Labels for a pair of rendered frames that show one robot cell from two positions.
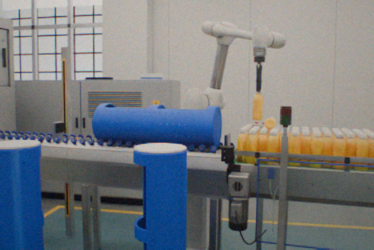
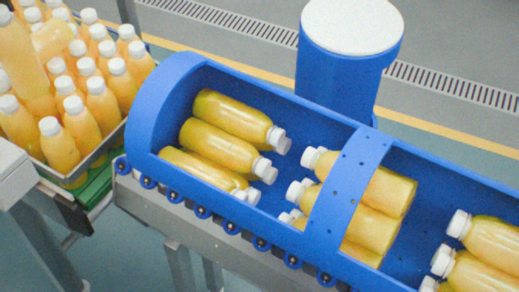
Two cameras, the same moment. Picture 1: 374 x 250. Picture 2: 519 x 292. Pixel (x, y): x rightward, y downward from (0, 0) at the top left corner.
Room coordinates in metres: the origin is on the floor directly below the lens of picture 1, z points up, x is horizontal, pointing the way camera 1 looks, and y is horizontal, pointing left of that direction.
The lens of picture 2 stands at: (3.08, 0.19, 1.94)
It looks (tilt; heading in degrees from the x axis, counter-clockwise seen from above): 51 degrees down; 194
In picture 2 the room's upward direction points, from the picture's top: straight up
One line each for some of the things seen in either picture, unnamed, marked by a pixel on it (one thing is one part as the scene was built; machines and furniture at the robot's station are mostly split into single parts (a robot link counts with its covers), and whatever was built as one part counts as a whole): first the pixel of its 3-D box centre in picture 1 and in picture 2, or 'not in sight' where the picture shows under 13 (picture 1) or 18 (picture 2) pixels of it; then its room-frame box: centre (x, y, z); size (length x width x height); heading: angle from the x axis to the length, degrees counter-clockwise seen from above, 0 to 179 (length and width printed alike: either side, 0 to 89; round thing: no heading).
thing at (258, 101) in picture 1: (258, 105); (18, 56); (2.42, -0.47, 1.23); 0.07 x 0.07 x 0.19
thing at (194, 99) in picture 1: (194, 101); not in sight; (2.99, -0.05, 1.24); 0.18 x 0.16 x 0.22; 125
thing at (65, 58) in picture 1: (67, 144); not in sight; (3.11, 1.07, 0.85); 0.06 x 0.06 x 1.70; 73
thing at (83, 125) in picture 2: not in sight; (84, 134); (2.41, -0.40, 0.99); 0.07 x 0.07 x 0.19
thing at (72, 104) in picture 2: not in sight; (72, 104); (2.41, -0.40, 1.09); 0.04 x 0.04 x 0.02
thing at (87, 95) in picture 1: (90, 139); not in sight; (4.36, 1.21, 0.72); 2.15 x 0.54 x 1.45; 80
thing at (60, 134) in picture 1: (58, 132); not in sight; (2.75, 1.01, 1.00); 0.10 x 0.04 x 0.15; 163
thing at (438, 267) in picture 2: not in sight; (440, 263); (2.61, 0.39, 1.11); 0.04 x 0.02 x 0.04; 163
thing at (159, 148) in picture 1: (160, 148); (351, 21); (1.88, 0.15, 1.03); 0.28 x 0.28 x 0.01
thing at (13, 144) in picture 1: (14, 144); not in sight; (1.95, 0.98, 1.03); 0.28 x 0.28 x 0.01
